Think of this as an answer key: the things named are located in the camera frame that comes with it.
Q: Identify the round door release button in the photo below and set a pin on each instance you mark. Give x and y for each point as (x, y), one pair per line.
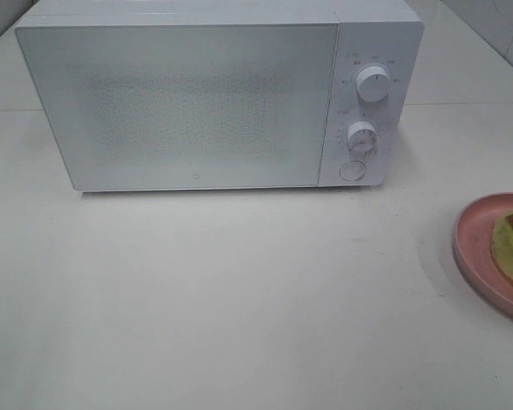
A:
(352, 170)

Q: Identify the white microwave door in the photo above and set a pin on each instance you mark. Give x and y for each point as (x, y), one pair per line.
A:
(184, 107)

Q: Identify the pink round plate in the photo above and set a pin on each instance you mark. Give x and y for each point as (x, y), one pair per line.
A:
(472, 249)

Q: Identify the lower white timer knob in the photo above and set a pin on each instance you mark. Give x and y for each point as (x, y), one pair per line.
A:
(361, 137)

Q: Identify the white microwave oven body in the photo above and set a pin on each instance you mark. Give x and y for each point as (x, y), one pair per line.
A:
(384, 32)

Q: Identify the upper white power knob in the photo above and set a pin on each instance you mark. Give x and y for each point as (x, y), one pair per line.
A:
(373, 82)

